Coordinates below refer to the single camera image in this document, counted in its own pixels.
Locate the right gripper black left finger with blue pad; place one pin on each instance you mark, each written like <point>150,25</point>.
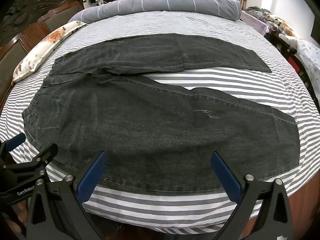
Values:
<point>56,211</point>

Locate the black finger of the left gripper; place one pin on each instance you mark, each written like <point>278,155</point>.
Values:
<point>41,160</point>

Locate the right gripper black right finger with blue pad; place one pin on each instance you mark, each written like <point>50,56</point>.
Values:
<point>274,220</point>

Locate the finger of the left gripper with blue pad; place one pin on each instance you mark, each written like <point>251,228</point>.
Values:
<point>8,146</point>

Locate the black denim pants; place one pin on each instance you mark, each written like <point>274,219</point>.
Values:
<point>159,137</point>

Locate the floral cream pillow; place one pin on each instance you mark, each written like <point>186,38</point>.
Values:
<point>38,55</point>

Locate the dark wooden headboard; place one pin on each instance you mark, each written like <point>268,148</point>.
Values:
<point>25,24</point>

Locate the white polka dot fabric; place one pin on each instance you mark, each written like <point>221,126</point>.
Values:
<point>309,56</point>

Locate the pile of clothes at right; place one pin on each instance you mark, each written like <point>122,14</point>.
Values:
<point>274,22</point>

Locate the grey rolled duvet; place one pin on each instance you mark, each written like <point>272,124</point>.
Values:
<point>228,9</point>

